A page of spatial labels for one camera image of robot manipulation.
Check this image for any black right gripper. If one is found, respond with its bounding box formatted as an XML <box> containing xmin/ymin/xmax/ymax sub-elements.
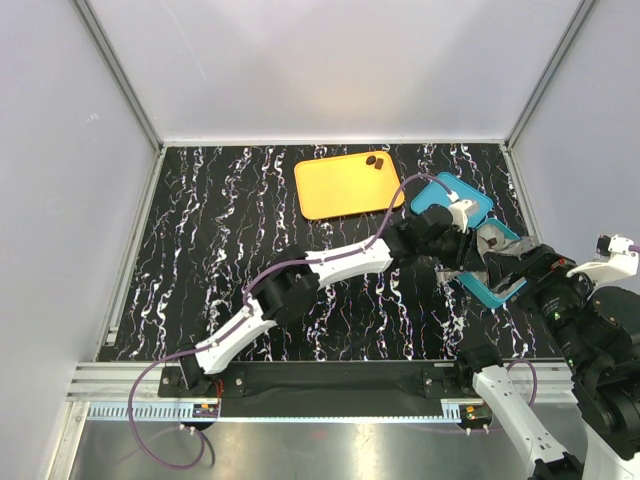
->
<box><xmin>483</xmin><ymin>239</ymin><xmax>607</xmax><ymax>373</ymax></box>

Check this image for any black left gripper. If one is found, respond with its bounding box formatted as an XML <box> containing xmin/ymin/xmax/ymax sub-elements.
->
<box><xmin>417</xmin><ymin>222</ymin><xmax>484</xmax><ymax>272</ymax></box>

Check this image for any teal tin box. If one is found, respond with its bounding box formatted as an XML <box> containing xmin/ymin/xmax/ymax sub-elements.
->
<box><xmin>456</xmin><ymin>218</ymin><xmax>526</xmax><ymax>309</ymax></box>

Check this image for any teal tin lid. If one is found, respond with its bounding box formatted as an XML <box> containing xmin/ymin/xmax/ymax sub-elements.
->
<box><xmin>410</xmin><ymin>172</ymin><xmax>494</xmax><ymax>227</ymax></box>

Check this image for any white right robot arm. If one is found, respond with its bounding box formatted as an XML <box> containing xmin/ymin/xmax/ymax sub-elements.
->
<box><xmin>453</xmin><ymin>235</ymin><xmax>639</xmax><ymax>479</ymax></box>

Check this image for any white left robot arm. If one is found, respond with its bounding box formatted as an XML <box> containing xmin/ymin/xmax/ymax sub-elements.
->
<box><xmin>179</xmin><ymin>201</ymin><xmax>477</xmax><ymax>396</ymax></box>

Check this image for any orange plastic tray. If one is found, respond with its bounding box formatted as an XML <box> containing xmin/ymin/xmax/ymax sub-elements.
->
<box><xmin>294</xmin><ymin>151</ymin><xmax>405</xmax><ymax>220</ymax></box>

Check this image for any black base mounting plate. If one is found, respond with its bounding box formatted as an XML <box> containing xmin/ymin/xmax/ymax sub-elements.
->
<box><xmin>158</xmin><ymin>361</ymin><xmax>480</xmax><ymax>419</ymax></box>

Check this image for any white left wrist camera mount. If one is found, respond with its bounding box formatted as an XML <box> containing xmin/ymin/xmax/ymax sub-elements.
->
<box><xmin>447</xmin><ymin>199</ymin><xmax>485</xmax><ymax>233</ymax></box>

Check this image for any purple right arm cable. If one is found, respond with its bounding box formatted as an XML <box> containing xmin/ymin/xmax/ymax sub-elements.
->
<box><xmin>507</xmin><ymin>242</ymin><xmax>640</xmax><ymax>431</ymax></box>

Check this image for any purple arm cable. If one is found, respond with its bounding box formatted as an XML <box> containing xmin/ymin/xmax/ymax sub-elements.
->
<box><xmin>507</xmin><ymin>242</ymin><xmax>640</xmax><ymax>431</ymax></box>
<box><xmin>128</xmin><ymin>172</ymin><xmax>459</xmax><ymax>470</ymax></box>

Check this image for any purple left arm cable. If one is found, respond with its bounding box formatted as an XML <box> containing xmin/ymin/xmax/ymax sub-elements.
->
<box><xmin>128</xmin><ymin>172</ymin><xmax>459</xmax><ymax>470</ymax></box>

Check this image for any aluminium cable duct rail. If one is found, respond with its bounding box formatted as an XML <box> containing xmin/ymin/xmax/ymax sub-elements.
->
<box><xmin>87</xmin><ymin>402</ymin><xmax>220</xmax><ymax>423</ymax></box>

